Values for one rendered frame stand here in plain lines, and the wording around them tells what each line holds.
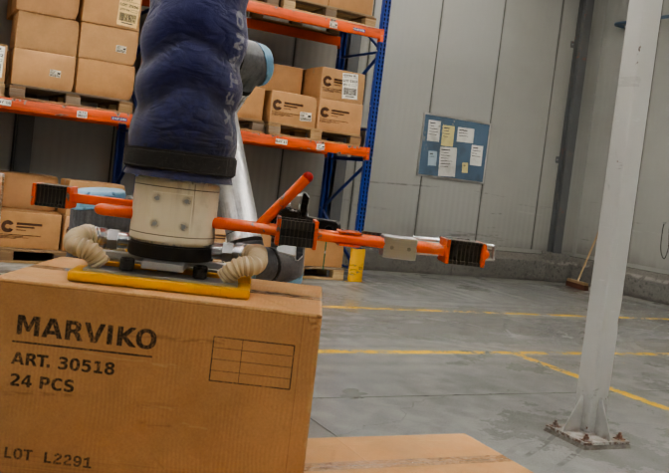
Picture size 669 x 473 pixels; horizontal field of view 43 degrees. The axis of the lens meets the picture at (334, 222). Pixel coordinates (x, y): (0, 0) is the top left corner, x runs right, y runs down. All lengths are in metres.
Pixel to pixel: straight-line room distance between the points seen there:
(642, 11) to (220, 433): 3.55
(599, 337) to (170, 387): 3.27
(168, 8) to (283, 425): 0.81
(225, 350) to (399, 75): 10.49
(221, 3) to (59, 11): 7.33
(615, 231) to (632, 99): 0.68
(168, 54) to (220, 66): 0.10
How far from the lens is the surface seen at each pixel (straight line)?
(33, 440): 1.68
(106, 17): 9.06
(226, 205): 2.11
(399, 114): 11.91
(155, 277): 1.63
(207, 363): 1.57
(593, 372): 4.61
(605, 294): 4.55
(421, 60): 12.13
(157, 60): 1.67
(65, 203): 2.00
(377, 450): 2.14
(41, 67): 8.89
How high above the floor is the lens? 1.19
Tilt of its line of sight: 3 degrees down
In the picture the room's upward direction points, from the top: 7 degrees clockwise
